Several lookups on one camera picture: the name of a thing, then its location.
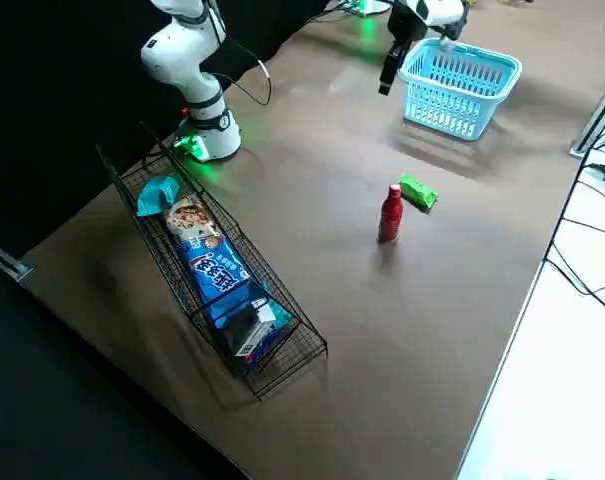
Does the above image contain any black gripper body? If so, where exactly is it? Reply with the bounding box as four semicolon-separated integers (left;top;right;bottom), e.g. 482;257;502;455
387;0;428;49

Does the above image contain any green snack packet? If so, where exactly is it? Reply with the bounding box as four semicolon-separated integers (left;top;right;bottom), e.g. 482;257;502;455
398;173;440;210

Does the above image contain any red cola bottle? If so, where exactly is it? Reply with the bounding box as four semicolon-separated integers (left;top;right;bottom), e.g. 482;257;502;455
377;183;406;245

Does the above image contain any light blue plastic basket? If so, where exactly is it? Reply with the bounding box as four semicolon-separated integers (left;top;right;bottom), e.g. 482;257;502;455
397;37;523;143

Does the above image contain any teal snack packet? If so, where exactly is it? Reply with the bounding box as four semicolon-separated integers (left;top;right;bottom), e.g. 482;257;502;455
135;175;182;218

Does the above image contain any blue cookie packet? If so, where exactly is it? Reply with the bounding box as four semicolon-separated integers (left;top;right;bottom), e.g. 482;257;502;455
163;195;263;326

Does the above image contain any dark blue biscuit box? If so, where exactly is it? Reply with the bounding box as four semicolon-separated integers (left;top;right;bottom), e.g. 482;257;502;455
216;298;279;372

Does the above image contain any white desk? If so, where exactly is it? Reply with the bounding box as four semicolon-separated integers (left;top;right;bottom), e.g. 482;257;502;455
456;49;605;480

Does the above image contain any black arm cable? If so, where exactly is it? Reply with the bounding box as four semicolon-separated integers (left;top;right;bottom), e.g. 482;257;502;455
201;0;273;107

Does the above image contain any aluminium frame post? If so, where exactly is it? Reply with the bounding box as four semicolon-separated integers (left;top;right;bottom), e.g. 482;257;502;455
570;64;605;160

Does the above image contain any black desk cable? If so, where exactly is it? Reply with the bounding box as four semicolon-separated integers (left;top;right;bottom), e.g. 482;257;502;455
541;117;605;321

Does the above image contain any black wire basket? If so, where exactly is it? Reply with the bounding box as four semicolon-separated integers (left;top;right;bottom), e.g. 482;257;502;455
94;121;328;401

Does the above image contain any aluminium frame rail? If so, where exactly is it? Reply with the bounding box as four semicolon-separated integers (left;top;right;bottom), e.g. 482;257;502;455
0;236;34;281

